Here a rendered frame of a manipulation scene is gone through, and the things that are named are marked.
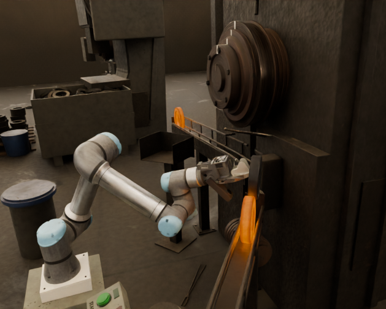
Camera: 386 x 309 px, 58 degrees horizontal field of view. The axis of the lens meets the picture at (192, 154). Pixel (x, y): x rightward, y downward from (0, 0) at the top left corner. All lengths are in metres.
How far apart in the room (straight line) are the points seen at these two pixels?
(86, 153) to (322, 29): 0.94
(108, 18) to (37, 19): 7.54
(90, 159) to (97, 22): 2.86
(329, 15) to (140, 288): 1.60
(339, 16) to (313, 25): 0.13
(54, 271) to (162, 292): 0.65
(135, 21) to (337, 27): 3.06
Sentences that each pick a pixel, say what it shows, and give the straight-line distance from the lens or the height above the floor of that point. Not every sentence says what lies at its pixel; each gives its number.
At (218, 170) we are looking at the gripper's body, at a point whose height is 0.85.
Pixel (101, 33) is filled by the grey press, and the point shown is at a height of 1.33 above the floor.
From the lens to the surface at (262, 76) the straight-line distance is 1.41.
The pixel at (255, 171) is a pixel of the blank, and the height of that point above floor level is 0.87.
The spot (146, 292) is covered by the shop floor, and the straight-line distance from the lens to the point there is 2.02.
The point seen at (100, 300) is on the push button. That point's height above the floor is 0.61.
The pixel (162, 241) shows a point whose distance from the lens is 2.37.
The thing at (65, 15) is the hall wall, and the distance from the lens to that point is 11.46.
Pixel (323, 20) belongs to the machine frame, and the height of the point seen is 1.33.
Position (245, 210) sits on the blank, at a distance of 1.12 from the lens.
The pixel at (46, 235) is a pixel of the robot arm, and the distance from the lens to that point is 1.54.
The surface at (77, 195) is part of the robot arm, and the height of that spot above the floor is 0.69.
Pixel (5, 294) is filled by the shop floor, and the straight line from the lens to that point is 2.29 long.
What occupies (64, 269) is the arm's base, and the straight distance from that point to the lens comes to 1.60.
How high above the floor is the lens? 1.32
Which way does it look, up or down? 20 degrees down
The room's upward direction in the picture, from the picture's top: 3 degrees counter-clockwise
